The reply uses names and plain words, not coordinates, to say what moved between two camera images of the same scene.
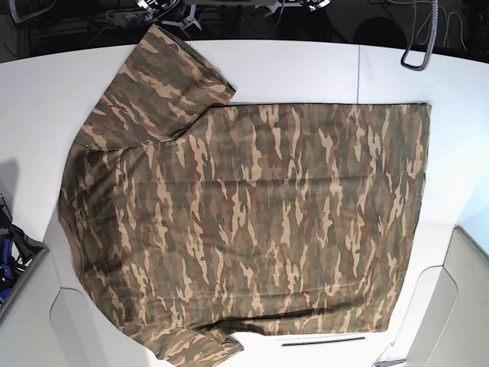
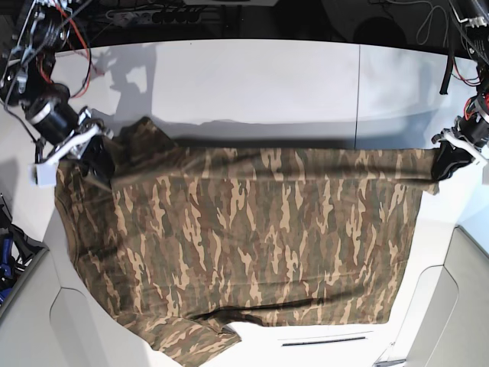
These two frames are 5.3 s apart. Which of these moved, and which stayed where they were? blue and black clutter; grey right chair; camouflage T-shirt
Moved: camouflage T-shirt
Stayed: blue and black clutter; grey right chair
